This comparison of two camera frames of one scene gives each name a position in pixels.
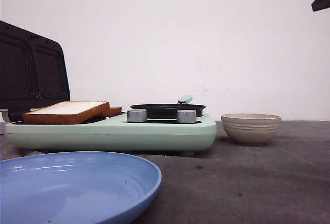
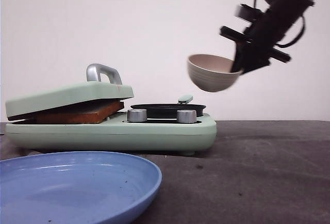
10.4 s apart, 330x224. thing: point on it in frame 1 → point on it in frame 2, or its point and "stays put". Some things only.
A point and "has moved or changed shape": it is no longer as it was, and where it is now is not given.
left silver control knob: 136,115 stays put
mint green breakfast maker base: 160,132 stays put
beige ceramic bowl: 250,128 → 212,73
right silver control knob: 186,116 stays put
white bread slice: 67,112 has moved or changed shape
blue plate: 75,187 stays put
